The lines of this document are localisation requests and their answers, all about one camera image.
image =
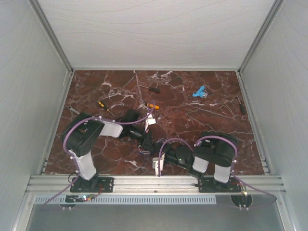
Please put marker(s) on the small black screwdriver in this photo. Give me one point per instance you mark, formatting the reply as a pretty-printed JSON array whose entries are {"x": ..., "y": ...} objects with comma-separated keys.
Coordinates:
[{"x": 241, "y": 106}]

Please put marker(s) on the black yellow screwdriver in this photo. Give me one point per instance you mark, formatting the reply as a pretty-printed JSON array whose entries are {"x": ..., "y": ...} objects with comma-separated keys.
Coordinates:
[{"x": 105, "y": 107}]

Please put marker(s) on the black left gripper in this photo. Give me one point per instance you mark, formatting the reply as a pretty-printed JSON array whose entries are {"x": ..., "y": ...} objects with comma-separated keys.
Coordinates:
[{"x": 146, "y": 143}]

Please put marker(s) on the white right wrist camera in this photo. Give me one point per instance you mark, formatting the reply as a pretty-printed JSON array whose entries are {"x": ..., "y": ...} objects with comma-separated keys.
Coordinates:
[{"x": 158, "y": 164}]

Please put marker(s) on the black left mount plate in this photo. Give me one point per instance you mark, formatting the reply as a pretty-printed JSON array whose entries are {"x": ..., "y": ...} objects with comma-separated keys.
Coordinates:
[{"x": 96, "y": 184}]

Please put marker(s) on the silver wrench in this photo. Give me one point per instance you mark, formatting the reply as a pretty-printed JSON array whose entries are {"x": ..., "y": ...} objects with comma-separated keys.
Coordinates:
[{"x": 73, "y": 110}]

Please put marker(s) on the yellow handled screwdriver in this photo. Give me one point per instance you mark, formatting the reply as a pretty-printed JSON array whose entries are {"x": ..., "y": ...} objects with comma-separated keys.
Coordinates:
[{"x": 150, "y": 105}]

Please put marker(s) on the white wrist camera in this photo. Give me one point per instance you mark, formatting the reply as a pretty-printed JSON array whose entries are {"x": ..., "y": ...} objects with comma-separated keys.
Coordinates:
[
  {"x": 158, "y": 164},
  {"x": 149, "y": 121}
]

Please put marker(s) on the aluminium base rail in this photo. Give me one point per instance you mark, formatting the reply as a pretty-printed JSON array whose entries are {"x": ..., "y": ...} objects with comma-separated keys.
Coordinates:
[{"x": 52, "y": 184}]

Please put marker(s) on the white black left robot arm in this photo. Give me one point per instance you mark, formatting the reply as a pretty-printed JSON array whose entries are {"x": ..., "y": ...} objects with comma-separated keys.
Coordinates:
[{"x": 81, "y": 135}]

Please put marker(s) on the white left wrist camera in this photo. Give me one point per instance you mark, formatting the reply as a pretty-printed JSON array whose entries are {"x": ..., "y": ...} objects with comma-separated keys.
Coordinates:
[{"x": 149, "y": 121}]

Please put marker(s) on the black handled screwdriver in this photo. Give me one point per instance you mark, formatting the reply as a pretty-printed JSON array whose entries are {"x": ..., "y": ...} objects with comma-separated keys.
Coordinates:
[{"x": 151, "y": 88}]

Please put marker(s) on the black right mount plate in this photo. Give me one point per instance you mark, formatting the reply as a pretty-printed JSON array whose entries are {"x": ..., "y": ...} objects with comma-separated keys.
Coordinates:
[{"x": 210, "y": 185}]

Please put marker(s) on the blue plastic connector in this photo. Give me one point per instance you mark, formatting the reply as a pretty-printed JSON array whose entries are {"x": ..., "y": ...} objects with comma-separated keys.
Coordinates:
[{"x": 201, "y": 93}]

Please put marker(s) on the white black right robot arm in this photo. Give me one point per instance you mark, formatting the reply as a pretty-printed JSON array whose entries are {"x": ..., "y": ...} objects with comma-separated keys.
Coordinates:
[{"x": 217, "y": 148}]

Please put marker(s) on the grey slotted cable duct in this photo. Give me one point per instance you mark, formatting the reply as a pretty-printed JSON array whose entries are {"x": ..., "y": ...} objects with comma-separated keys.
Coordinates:
[{"x": 137, "y": 200}]

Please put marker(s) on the black mount plate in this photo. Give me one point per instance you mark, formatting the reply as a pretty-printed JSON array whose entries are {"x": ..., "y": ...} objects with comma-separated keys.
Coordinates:
[
  {"x": 96, "y": 184},
  {"x": 210, "y": 185}
]

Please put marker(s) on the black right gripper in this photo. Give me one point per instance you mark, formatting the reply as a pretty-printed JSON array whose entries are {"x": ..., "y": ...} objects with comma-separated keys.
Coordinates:
[{"x": 167, "y": 149}]

